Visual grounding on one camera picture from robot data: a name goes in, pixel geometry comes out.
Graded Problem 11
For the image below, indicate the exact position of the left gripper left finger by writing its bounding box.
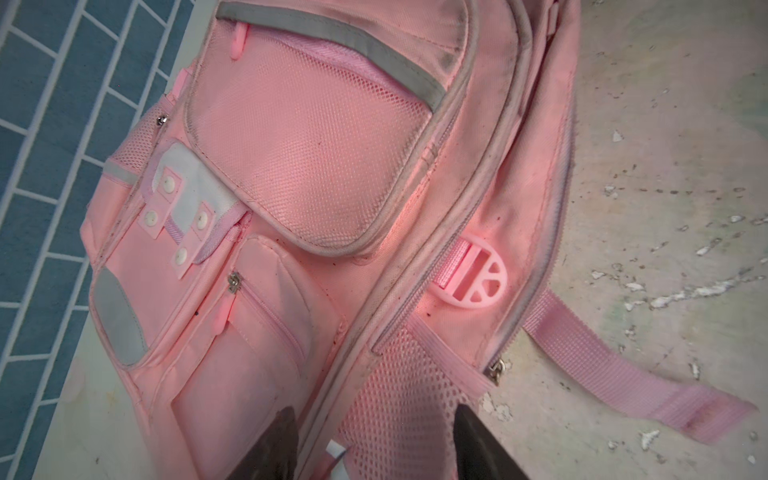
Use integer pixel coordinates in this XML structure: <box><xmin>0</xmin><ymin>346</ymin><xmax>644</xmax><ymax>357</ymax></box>
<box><xmin>227</xmin><ymin>407</ymin><xmax>299</xmax><ymax>480</ymax></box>

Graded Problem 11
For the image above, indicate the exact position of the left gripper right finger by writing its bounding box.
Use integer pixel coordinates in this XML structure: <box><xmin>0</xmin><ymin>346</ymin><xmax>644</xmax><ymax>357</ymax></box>
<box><xmin>453</xmin><ymin>404</ymin><xmax>529</xmax><ymax>480</ymax></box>

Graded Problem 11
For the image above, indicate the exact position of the pink student backpack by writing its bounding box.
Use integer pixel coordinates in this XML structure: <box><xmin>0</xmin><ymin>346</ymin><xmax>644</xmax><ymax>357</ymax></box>
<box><xmin>80</xmin><ymin>1</ymin><xmax>753</xmax><ymax>479</ymax></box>

